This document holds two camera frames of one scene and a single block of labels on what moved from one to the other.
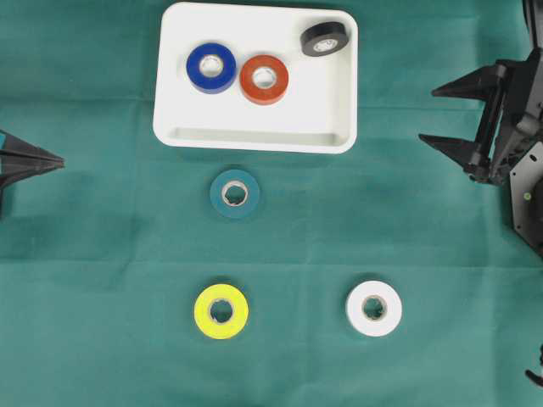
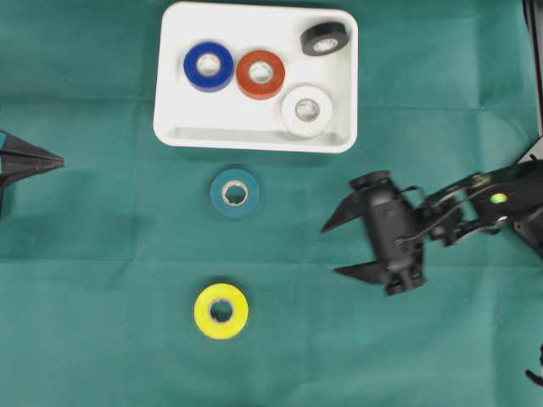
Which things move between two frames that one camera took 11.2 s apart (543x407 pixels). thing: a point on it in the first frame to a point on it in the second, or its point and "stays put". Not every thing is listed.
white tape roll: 382,326 to 307,111
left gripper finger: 12,172 stays put
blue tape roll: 206,84 stays put
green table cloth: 381,276 stays put
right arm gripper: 512,122 to 394,229
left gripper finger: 17,150 stays put
